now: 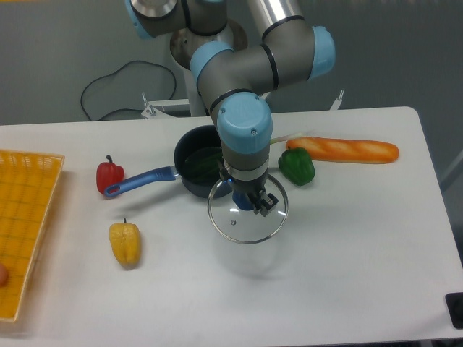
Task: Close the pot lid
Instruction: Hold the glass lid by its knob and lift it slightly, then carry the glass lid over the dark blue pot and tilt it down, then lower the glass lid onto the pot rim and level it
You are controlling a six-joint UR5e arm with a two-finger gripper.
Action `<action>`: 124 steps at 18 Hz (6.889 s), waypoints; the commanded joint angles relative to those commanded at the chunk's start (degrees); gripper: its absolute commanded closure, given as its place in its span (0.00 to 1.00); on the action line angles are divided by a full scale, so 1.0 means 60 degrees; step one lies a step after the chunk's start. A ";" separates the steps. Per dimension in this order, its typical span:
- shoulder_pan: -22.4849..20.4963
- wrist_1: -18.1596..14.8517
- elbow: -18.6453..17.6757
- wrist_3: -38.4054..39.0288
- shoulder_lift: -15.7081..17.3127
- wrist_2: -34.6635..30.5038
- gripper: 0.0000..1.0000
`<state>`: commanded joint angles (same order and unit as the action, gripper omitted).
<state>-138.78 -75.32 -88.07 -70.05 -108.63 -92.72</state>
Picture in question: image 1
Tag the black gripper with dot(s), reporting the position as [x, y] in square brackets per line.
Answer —
[253, 191]

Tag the glass pot lid blue knob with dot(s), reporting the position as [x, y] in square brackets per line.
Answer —
[237, 222]

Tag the dark blue saucepan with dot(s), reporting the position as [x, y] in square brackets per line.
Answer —
[197, 157]

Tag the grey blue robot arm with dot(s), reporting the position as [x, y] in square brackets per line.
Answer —
[231, 83]

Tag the green bell pepper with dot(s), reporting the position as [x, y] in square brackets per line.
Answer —
[297, 166]

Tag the green onion stalk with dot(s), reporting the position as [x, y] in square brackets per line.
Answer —
[287, 137]

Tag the orange baguette bread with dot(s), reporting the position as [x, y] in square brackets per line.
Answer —
[346, 151]

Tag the yellow bell pepper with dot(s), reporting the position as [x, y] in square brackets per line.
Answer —
[126, 245]

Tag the red bell pepper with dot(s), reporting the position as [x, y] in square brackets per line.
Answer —
[107, 174]

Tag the black table grommet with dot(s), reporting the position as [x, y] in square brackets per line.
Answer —
[454, 302]

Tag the yellow woven basket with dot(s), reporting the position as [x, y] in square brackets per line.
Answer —
[28, 182]

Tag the white metal bracket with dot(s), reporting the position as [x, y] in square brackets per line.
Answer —
[337, 102]

